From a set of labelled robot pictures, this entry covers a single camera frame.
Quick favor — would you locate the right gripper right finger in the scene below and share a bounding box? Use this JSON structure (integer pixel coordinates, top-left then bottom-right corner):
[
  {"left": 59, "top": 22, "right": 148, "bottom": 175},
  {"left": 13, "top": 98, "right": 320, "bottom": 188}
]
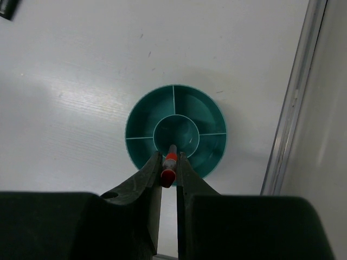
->
[{"left": 176, "top": 152, "right": 222, "bottom": 259}]

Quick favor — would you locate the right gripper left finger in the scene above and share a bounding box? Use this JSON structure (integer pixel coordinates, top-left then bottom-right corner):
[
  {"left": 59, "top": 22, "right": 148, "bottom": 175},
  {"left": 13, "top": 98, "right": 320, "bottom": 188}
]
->
[{"left": 100, "top": 151, "right": 163, "bottom": 256}]

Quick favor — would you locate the red gel pen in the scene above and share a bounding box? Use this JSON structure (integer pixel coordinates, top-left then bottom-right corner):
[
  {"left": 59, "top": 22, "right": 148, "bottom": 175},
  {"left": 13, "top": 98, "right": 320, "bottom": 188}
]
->
[{"left": 160, "top": 145, "right": 177, "bottom": 188}]

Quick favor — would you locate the pink black highlighter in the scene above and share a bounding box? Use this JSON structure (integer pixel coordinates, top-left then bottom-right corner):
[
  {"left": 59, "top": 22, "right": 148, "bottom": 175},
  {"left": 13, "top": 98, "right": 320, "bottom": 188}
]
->
[{"left": 0, "top": 0, "right": 20, "bottom": 21}]

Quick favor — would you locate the teal round divided organizer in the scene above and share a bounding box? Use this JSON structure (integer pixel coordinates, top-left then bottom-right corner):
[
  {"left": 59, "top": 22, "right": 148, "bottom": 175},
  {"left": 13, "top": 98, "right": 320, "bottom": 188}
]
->
[{"left": 125, "top": 84, "right": 227, "bottom": 178}]

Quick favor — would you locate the aluminium front rail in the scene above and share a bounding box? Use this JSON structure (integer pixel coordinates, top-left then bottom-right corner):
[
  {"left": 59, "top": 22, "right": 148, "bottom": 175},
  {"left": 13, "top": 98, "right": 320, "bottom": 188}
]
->
[{"left": 260, "top": 0, "right": 329, "bottom": 196}]

